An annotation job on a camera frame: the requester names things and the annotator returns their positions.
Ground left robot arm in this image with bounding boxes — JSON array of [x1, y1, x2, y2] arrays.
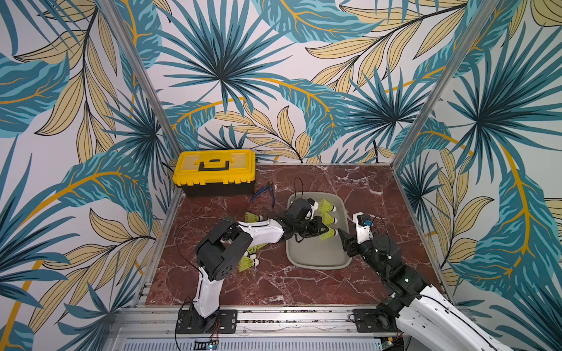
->
[[193, 198, 328, 319]]

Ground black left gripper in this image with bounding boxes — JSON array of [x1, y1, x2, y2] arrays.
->
[[295, 215, 331, 238]]

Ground aluminium frame post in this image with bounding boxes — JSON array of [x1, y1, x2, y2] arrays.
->
[[391, 0, 499, 173], [99, 0, 183, 157]]

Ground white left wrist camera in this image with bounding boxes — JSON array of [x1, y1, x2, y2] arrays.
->
[[305, 198, 319, 219]]

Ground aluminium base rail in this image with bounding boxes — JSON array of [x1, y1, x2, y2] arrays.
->
[[102, 305, 400, 350]]

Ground aluminium frame post left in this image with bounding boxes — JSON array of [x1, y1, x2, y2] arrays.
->
[[99, 0, 183, 157]]

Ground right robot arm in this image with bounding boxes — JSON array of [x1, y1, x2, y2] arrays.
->
[[337, 227, 512, 350]]

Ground aluminium frame post right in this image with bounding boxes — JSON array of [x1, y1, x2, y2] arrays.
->
[[391, 0, 499, 173]]

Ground grey-green plastic storage tray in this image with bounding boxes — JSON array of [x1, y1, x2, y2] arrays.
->
[[286, 192, 351, 270]]

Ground yellow black toolbox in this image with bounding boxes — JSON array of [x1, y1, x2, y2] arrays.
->
[[173, 149, 256, 197]]

